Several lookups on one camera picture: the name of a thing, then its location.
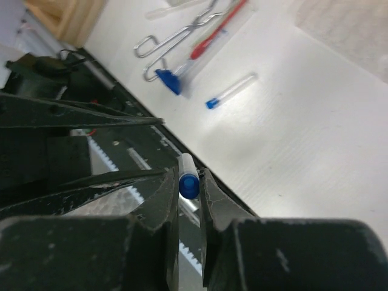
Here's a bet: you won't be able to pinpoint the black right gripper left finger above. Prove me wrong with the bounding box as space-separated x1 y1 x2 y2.
0 166 180 291

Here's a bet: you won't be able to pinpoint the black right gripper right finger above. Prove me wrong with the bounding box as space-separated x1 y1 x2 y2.
199 169 387 290

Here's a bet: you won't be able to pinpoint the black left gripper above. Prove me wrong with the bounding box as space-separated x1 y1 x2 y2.
1 93 166 219

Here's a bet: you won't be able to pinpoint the blue capped test tube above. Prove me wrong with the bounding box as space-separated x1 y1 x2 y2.
205 72 258 110

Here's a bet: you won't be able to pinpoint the clear plastic tube rack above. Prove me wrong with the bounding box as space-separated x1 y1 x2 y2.
295 1 387 82

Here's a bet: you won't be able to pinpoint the metal crucible tongs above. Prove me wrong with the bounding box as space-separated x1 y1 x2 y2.
133 1 229 82

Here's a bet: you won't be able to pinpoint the red orange stirring rod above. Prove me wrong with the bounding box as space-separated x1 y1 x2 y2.
190 0 247 60

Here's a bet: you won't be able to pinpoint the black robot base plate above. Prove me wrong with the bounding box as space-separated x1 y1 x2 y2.
60 47 258 243

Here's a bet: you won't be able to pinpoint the wooden clothes rack frame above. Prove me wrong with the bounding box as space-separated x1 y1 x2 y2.
24 0 106 47

